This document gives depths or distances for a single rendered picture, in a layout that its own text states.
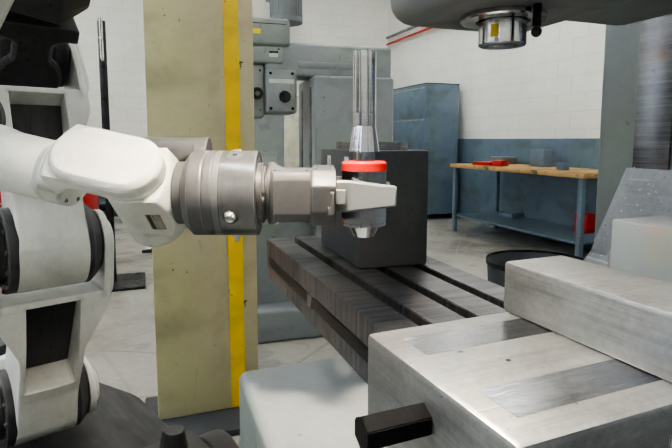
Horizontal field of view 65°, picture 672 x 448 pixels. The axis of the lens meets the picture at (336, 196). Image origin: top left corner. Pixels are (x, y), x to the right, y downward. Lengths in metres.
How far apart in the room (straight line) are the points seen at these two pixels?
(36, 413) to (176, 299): 1.19
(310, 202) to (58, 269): 0.57
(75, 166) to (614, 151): 0.79
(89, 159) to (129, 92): 8.95
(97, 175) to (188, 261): 1.72
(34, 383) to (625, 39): 1.16
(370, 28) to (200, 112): 8.53
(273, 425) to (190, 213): 0.23
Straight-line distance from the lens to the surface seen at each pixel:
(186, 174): 0.53
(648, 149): 0.92
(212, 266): 2.26
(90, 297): 1.02
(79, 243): 0.96
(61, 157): 0.56
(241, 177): 0.51
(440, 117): 7.92
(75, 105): 1.02
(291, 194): 0.51
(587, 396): 0.32
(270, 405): 0.61
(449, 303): 0.69
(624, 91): 0.96
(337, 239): 0.93
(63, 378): 1.15
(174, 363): 2.37
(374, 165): 0.53
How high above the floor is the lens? 1.18
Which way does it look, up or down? 6 degrees down
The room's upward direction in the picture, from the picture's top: straight up
